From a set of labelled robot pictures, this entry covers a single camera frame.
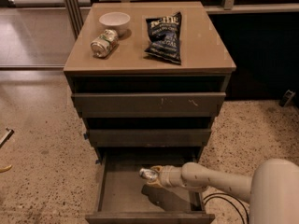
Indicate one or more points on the top grey drawer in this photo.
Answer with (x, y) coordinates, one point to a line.
(148, 105)

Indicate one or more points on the white ceramic bowl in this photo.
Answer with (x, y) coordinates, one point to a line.
(117, 21)

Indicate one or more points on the small dark floor bracket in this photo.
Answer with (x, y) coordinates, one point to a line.
(287, 98)

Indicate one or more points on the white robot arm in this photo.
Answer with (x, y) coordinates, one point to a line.
(272, 192)

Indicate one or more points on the grey drawer cabinet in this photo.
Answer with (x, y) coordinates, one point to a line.
(206, 65)

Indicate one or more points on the yellow curved object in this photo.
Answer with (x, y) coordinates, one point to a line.
(5, 169)

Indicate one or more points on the silver blue redbull can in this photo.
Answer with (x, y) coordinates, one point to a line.
(148, 174)

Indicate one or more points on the open bottom grey drawer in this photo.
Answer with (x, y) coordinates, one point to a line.
(125, 198)

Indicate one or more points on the dark blue chip bag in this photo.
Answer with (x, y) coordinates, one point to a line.
(164, 36)

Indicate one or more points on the middle grey drawer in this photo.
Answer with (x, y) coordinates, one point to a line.
(149, 138)

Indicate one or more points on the green white soda can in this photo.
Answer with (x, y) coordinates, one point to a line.
(104, 43)

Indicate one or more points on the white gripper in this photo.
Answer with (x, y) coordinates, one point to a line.
(170, 175)

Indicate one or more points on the grey metal bar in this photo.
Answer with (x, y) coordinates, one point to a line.
(6, 136)

